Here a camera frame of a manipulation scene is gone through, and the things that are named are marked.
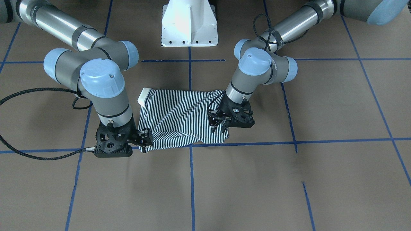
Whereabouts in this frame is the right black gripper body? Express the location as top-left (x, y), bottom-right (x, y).
top-left (93, 117), bottom-right (153, 158)

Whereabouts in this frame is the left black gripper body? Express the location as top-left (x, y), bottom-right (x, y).
top-left (207, 95), bottom-right (255, 128)

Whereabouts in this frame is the navy white striped polo shirt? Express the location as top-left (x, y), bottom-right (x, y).
top-left (137, 88), bottom-right (229, 151)

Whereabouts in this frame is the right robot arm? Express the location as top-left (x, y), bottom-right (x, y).
top-left (1, 0), bottom-right (153, 160)

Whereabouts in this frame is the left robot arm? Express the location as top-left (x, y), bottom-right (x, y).
top-left (207, 0), bottom-right (407, 133)

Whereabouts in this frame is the brown table mat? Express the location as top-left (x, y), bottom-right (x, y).
top-left (0, 0), bottom-right (410, 231)

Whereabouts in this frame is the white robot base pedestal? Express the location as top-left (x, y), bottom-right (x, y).
top-left (161, 0), bottom-right (219, 47)

